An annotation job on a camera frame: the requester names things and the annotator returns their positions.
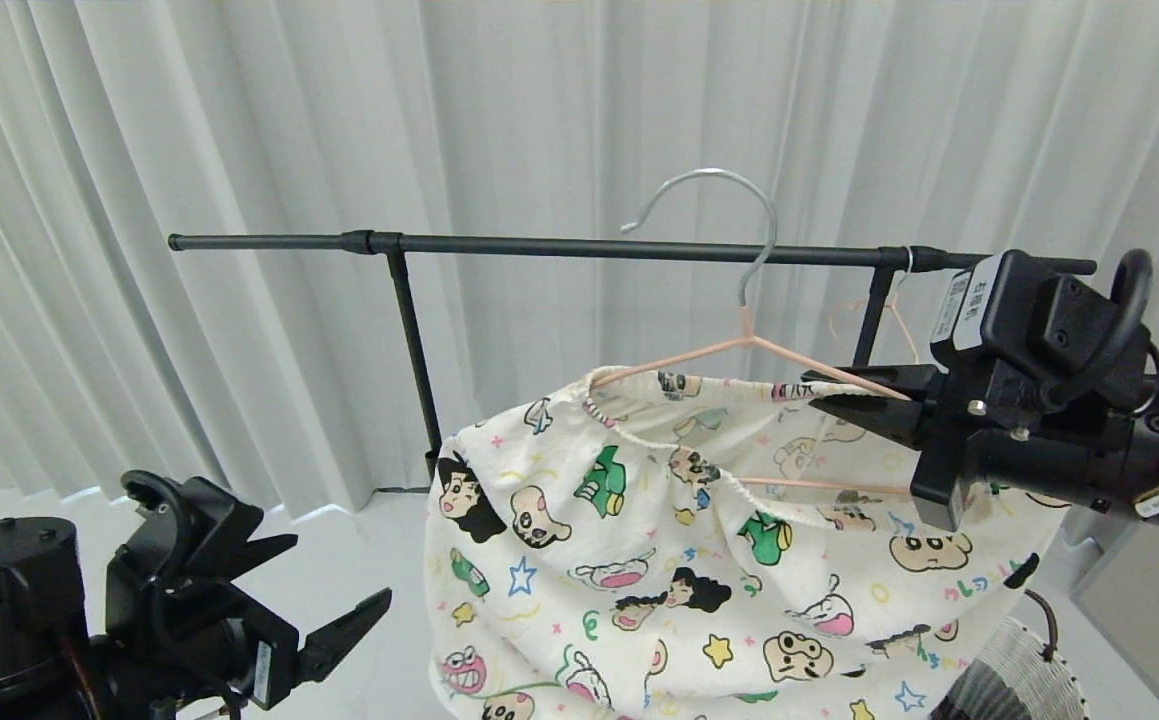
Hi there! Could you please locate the cream printed garment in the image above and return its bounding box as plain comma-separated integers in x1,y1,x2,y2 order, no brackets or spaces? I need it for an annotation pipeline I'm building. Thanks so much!
424,368,1070,720

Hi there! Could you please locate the white laundry basket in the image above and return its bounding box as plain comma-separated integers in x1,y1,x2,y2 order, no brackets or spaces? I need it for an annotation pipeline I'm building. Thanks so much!
929,590,1090,720

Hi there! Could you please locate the pink clothes hanger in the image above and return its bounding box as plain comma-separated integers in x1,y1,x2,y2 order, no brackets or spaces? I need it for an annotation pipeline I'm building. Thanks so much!
829,272,925,366
589,168,915,498

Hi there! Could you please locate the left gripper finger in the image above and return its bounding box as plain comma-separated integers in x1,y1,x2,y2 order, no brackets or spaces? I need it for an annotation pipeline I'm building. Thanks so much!
224,533,298,581
299,588,392,686

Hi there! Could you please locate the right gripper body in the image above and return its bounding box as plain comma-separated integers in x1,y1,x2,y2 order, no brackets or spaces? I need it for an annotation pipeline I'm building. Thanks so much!
914,365,1145,531

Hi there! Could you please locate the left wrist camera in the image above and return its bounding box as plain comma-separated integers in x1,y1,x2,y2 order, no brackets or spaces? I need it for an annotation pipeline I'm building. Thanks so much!
104,475,270,601

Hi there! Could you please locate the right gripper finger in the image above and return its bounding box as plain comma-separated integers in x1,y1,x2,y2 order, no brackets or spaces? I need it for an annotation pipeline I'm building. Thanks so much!
801,365,943,398
809,395,930,451

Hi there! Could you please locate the white curtain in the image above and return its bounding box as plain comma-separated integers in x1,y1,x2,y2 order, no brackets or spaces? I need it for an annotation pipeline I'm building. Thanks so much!
0,0,1159,546

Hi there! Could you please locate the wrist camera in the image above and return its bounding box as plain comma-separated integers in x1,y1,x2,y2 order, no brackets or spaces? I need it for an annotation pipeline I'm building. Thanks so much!
104,475,270,601
929,250,1152,436

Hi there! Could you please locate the black clothes rack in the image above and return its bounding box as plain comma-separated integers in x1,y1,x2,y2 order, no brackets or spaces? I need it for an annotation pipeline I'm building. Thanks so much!
167,230,1098,483

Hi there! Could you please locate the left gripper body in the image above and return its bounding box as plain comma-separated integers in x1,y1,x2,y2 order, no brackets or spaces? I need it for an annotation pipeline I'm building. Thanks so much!
104,575,302,716

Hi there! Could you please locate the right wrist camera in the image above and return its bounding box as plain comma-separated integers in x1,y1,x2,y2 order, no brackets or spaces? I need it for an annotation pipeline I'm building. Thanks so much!
929,250,1152,436

